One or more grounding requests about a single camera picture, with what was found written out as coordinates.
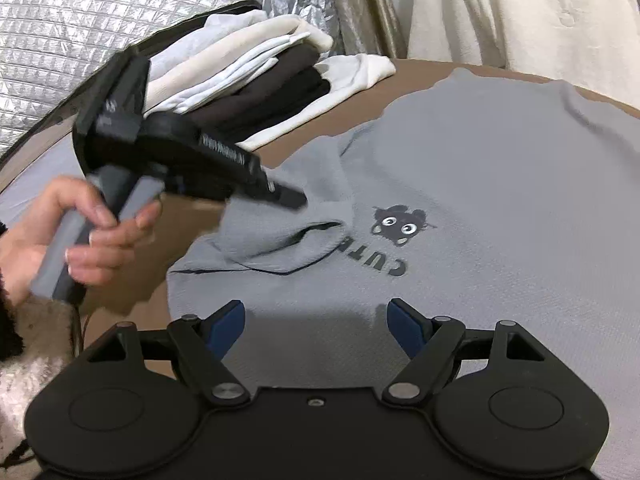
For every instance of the pale blue folded shirt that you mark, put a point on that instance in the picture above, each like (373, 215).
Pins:
(225, 27)

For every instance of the white hanging cloth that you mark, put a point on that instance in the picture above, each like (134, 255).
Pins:
(540, 20)

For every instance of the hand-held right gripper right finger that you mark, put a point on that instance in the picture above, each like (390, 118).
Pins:
(406, 327)

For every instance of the grey printed shirt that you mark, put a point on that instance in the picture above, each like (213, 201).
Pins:
(475, 185)

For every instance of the black folded garment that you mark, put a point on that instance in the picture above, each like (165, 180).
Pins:
(280, 105)

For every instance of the beige curtain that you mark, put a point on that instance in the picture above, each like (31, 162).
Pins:
(365, 5)

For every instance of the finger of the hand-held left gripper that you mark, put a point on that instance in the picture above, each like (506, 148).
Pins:
(285, 195)

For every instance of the white folded shirt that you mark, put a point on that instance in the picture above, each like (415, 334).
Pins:
(235, 77)

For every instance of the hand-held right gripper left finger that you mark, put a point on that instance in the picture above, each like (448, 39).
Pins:
(227, 327)

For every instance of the silver quilted insulation cover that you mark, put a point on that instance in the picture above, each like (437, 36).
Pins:
(100, 20)

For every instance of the stack of folded clothes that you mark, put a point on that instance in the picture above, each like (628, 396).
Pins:
(240, 55)

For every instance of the fluffy beige blanket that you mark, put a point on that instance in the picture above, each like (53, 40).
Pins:
(35, 375)

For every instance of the dark brown folded garment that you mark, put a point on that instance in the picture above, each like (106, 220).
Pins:
(280, 67)

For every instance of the person's left hand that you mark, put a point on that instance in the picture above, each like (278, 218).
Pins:
(30, 255)

